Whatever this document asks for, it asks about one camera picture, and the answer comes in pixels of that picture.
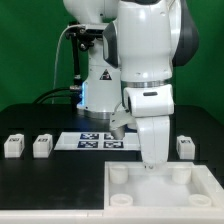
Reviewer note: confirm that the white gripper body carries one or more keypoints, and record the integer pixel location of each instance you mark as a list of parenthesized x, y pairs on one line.
[(151, 109)]

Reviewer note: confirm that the white square table top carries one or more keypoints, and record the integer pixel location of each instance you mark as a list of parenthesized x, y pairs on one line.
[(174, 185)]

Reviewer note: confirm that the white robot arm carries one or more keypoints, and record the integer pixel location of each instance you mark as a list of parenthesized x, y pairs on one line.
[(133, 46)]

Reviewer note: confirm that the white obstacle fence bar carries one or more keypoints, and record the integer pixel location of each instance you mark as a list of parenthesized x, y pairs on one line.
[(100, 217)]

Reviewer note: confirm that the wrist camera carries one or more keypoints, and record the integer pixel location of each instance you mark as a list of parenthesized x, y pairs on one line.
[(118, 121)]

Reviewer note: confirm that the white marker base plate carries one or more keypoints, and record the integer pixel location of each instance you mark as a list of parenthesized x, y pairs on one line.
[(96, 141)]

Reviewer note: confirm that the black camera mount with cables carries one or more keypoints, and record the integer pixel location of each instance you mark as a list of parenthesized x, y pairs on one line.
[(81, 40)]

